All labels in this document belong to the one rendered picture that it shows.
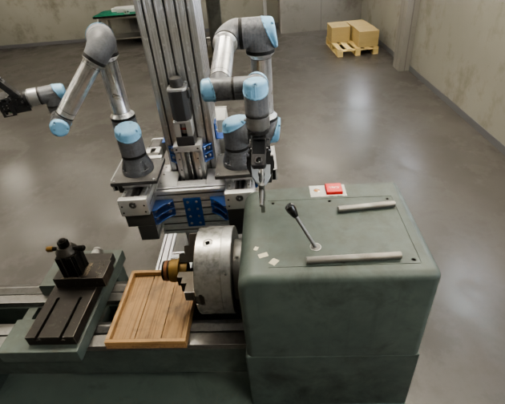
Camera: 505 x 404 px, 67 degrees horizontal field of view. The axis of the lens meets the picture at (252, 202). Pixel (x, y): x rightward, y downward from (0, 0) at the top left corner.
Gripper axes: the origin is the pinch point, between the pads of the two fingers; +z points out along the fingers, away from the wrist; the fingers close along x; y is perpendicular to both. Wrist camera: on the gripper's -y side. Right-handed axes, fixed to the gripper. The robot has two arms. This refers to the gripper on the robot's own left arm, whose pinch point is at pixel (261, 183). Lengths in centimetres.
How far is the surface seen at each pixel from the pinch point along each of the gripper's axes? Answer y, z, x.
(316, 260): -28.8, 9.2, -15.9
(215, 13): 611, 44, 90
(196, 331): -22, 51, 28
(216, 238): -13.2, 12.8, 16.0
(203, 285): -26.3, 21.7, 20.2
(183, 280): -19.4, 26.1, 28.9
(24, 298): -5, 50, 105
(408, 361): -34, 54, -48
